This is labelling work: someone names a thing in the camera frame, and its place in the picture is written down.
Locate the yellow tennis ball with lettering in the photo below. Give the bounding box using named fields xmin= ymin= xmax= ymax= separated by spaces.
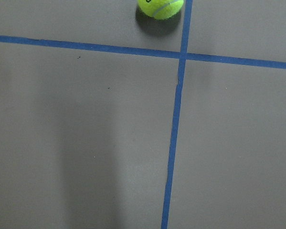
xmin=137 ymin=0 xmax=184 ymax=20

